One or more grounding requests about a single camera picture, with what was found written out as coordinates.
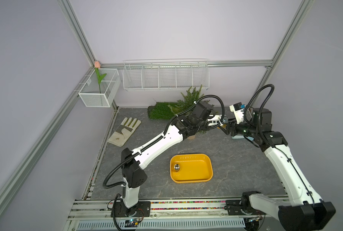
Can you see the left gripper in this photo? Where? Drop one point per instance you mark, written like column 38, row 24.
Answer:
column 206, row 128

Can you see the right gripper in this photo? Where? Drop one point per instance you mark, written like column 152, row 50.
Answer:
column 234, row 125

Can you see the small green christmas tree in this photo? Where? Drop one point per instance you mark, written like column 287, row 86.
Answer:
column 188, row 101

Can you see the yellow plastic tray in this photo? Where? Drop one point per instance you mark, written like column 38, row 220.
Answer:
column 194, row 168

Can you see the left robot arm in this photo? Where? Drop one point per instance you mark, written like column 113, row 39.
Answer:
column 138, row 159

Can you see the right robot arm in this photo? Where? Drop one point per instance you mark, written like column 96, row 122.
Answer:
column 305, row 210

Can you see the green artificial grass mat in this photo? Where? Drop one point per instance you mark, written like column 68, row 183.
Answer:
column 161, row 111

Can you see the white green gardening glove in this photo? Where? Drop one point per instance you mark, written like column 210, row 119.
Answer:
column 124, row 131

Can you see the small white mesh basket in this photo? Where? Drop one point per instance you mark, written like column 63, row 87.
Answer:
column 89, row 92

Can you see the pink artificial tulip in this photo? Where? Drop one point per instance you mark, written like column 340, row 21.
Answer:
column 100, row 77

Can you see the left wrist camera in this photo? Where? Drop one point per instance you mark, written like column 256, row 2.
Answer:
column 220, row 119

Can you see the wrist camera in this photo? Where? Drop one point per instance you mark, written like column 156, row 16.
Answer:
column 220, row 119
column 238, row 111

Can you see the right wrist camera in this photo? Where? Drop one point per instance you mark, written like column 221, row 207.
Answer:
column 238, row 111

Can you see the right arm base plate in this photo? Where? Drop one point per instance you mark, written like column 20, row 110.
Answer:
column 236, row 207

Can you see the long white wire basket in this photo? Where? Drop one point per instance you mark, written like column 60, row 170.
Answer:
column 165, row 74

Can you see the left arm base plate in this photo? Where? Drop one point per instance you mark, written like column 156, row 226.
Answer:
column 131, row 209

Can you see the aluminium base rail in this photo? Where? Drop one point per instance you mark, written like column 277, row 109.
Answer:
column 173, row 214

